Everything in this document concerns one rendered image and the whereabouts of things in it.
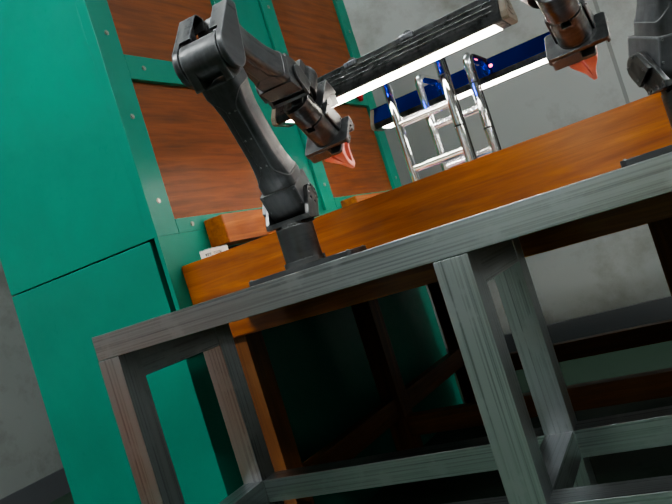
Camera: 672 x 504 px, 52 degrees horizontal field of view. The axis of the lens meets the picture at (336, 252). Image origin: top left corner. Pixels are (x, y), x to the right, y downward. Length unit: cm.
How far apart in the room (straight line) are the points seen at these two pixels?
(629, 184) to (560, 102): 246
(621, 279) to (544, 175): 209
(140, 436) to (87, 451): 75
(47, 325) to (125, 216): 41
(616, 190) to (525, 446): 31
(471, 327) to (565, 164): 42
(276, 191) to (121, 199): 57
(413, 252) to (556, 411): 39
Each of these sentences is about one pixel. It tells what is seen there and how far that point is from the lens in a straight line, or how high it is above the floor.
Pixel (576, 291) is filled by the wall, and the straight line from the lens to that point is 327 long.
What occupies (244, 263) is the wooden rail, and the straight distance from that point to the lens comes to 146.
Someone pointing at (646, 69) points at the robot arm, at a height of 78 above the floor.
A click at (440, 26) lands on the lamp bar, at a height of 109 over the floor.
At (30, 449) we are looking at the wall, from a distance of 372.
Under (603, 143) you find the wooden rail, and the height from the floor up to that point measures 72.
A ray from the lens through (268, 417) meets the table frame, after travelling 153.
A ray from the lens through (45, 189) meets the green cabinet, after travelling 181.
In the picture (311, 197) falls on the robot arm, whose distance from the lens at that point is 114.
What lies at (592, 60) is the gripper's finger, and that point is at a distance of 126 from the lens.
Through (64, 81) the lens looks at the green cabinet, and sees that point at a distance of 174.
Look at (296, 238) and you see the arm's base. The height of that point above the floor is 72.
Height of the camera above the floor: 66
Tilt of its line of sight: 1 degrees up
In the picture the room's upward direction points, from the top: 17 degrees counter-clockwise
